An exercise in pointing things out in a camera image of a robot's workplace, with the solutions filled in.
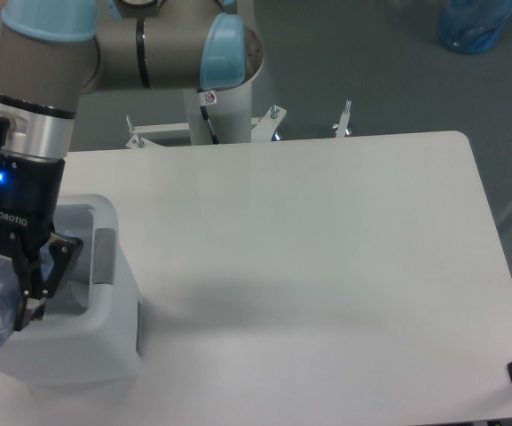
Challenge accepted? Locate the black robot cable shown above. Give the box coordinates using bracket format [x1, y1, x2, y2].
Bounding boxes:
[197, 91, 220, 146]

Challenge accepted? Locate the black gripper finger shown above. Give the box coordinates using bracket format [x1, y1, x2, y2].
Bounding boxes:
[12, 233, 83, 332]

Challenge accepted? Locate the white pedestal base frame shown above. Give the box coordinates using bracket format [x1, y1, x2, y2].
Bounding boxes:
[124, 99, 354, 150]

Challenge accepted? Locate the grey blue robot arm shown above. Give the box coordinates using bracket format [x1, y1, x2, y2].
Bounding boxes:
[0, 1, 249, 331]

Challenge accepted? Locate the white plastic trash can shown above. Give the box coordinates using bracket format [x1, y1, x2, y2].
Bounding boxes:
[0, 194, 143, 385]

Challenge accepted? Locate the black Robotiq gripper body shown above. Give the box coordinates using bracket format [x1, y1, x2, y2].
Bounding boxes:
[0, 116, 66, 257]

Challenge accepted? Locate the blue plastic bag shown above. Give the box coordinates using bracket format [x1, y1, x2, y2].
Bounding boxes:
[436, 0, 512, 54]

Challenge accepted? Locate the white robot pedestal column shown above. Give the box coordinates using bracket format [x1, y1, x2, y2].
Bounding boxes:
[183, 26, 264, 146]

